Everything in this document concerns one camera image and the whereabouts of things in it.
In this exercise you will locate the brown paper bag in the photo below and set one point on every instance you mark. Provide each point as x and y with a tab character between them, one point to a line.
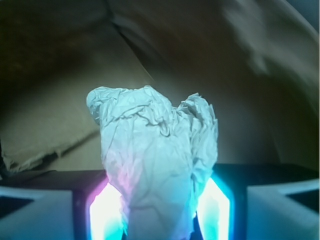
255	61

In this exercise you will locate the tactile gripper left finger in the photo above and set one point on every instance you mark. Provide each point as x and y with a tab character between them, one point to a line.
60	205

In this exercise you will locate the tactile gripper right finger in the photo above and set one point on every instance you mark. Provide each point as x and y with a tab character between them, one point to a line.
259	202

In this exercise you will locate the white paper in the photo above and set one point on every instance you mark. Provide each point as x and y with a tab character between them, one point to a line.
158	156

